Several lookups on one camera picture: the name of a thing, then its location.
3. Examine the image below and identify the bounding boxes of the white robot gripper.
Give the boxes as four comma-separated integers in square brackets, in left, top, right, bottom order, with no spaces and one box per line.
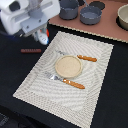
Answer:
[0,0,60,36]

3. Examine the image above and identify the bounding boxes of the white and blue fish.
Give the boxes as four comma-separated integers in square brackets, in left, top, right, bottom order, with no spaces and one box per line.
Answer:
[38,32,49,45]

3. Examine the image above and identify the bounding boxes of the brown sausage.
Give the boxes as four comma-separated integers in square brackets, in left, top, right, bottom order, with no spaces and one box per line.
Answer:
[21,49,41,53]

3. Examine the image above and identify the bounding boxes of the grey frying pan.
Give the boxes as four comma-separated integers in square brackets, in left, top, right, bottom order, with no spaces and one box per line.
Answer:
[80,0,102,25]

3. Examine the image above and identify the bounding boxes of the grey cooking pot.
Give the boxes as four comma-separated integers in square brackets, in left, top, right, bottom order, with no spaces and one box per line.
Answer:
[59,0,79,20]

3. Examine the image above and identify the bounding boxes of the round beige plate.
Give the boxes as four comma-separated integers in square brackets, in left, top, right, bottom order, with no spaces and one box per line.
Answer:
[55,55,83,78]

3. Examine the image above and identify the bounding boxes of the black round lid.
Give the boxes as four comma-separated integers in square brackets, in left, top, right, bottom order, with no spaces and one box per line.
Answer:
[89,1,105,10]

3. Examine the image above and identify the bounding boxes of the pink tray mat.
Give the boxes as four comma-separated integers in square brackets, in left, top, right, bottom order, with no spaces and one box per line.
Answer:
[49,0,128,43]

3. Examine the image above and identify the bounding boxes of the cream bowl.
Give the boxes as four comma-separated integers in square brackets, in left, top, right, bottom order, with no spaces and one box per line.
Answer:
[118,4,128,30]

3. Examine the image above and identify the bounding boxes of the white woven placemat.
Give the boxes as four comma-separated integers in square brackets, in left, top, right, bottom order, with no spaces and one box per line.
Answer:
[12,30,115,128]

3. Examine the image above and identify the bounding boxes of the fork with wooden handle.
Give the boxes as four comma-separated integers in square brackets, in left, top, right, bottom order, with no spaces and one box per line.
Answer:
[44,72,85,89]

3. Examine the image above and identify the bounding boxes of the knife with wooden handle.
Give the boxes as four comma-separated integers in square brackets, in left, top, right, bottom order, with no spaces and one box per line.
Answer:
[55,50,97,62]

